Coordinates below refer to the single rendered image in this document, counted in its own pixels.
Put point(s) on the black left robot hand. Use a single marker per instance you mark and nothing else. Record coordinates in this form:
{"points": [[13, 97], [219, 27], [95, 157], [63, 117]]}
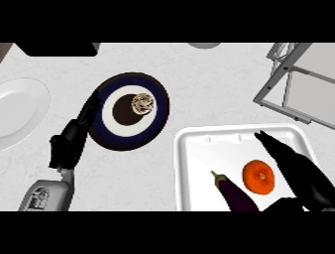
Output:
{"points": [[70, 137]]}

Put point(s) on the navy and white plate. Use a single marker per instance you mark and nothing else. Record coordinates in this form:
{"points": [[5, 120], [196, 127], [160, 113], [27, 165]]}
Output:
{"points": [[140, 96]]}

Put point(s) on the white tray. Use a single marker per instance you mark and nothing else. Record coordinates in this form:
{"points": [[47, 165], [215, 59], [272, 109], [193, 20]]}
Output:
{"points": [[207, 158]]}

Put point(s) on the pale grey round object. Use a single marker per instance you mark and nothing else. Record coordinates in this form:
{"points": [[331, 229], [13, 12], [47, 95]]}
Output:
{"points": [[203, 45]]}

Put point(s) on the black appliance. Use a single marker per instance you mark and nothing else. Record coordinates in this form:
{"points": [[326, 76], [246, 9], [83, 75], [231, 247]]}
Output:
{"points": [[57, 49]]}

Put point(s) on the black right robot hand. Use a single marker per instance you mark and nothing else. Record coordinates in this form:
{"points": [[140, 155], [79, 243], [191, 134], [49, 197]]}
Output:
{"points": [[305, 178]]}

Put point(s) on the grey tiered shelf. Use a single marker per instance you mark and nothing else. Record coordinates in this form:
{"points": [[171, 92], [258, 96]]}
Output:
{"points": [[309, 96]]}

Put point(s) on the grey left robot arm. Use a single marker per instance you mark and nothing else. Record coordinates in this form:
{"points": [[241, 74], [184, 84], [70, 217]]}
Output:
{"points": [[44, 195]]}

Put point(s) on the dark purple eggplant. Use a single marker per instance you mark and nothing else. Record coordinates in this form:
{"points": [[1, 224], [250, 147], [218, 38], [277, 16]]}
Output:
{"points": [[234, 195]]}

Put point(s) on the orange squash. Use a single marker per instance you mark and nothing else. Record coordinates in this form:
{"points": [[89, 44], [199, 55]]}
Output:
{"points": [[258, 177]]}

